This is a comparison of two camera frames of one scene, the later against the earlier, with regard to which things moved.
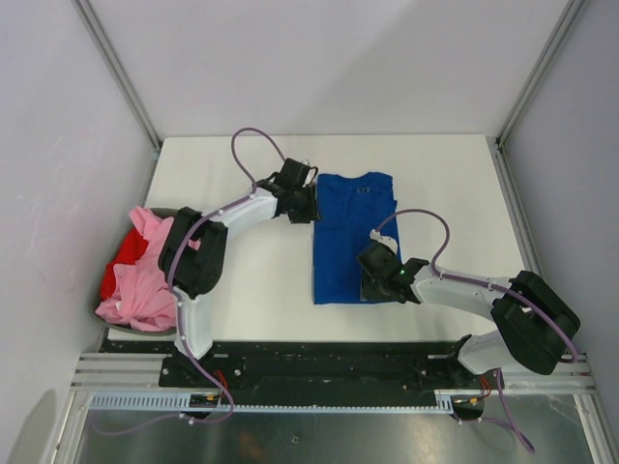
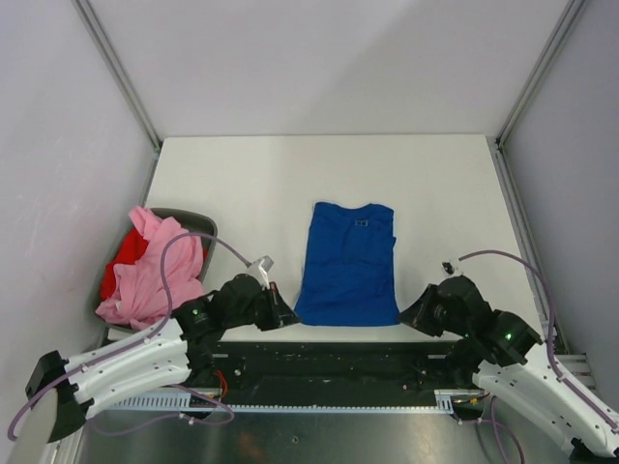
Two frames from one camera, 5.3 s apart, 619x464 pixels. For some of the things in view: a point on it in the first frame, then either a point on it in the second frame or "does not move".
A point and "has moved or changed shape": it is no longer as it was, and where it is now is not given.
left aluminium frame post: (95, 24) does not move
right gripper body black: (372, 288) -> (431, 316)
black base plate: (262, 372) does not move
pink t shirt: (142, 296) does not move
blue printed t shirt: (351, 207) has moved or changed shape
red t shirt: (130, 252) does not move
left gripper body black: (304, 207) -> (262, 312)
